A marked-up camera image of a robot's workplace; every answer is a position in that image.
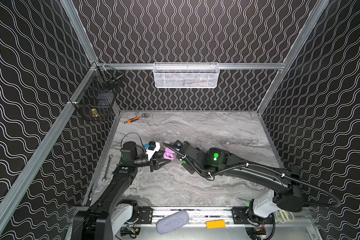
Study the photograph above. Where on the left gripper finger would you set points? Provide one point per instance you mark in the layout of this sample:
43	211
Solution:
165	162
159	155

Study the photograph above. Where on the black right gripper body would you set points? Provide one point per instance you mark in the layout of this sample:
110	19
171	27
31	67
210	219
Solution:
183	155

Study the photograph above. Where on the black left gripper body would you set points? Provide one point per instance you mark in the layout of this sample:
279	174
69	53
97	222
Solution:
151	163

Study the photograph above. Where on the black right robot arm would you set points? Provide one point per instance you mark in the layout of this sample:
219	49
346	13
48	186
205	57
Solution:
284	186

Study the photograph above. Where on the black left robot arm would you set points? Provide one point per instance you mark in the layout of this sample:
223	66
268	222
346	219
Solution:
133	157

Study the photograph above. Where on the grey fabric pouch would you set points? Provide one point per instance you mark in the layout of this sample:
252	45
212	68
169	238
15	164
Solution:
172	222

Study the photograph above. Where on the yellow block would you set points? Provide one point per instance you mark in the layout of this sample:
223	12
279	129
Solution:
217	224

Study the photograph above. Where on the brass fitting in basket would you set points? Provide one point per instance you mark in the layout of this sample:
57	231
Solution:
94	113

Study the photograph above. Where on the orange handled adjustable wrench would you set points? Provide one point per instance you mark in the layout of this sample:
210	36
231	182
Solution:
129	121

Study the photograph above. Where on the aluminium front rail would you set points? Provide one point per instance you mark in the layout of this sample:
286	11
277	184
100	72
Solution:
198	214

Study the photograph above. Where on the white mesh wall basket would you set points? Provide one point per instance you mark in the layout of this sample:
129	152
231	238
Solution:
183	75

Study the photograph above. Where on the black wire wall basket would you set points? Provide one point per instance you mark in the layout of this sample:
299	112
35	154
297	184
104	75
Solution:
99	93

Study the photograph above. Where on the white handled scissors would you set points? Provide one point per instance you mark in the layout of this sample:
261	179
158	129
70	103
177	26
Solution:
283	216

